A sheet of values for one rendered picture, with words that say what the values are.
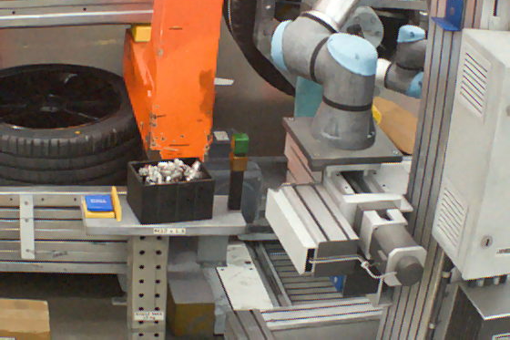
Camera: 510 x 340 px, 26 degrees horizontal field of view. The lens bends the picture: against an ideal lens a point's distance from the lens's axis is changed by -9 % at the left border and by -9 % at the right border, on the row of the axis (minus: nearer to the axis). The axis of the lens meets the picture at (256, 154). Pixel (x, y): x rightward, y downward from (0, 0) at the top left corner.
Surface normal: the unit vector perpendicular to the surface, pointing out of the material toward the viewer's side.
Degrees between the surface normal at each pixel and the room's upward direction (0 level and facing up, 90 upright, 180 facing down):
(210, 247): 90
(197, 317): 90
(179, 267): 0
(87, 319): 0
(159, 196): 90
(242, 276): 0
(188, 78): 90
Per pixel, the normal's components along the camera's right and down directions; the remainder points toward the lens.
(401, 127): 0.11, -0.89
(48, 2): 0.22, 0.43
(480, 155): -0.96, 0.03
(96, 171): 0.64, 0.38
